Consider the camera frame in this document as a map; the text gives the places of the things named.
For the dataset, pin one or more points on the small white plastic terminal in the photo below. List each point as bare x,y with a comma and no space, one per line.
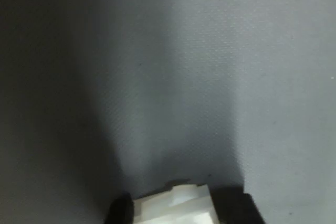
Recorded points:
178,208

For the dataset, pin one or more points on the dark grey mat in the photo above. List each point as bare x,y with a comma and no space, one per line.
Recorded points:
183,77

